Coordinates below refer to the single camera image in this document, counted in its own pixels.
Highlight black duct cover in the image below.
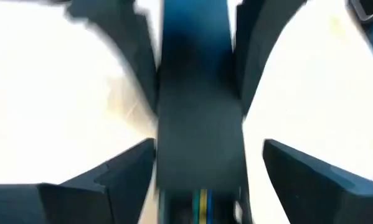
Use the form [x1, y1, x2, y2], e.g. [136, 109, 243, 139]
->
[156, 0, 248, 200]

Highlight green cable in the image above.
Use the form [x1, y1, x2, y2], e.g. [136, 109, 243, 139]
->
[192, 188, 201, 224]

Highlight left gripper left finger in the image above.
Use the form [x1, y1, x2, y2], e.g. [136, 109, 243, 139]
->
[0, 138, 158, 224]

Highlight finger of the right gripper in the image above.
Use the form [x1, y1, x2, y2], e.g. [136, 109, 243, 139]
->
[235, 0, 308, 114]
[66, 0, 158, 114]

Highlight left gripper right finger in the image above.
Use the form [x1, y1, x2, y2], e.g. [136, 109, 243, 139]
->
[263, 139, 373, 224]

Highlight yellow cable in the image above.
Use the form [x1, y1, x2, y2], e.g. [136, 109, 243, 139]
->
[199, 188, 209, 224]

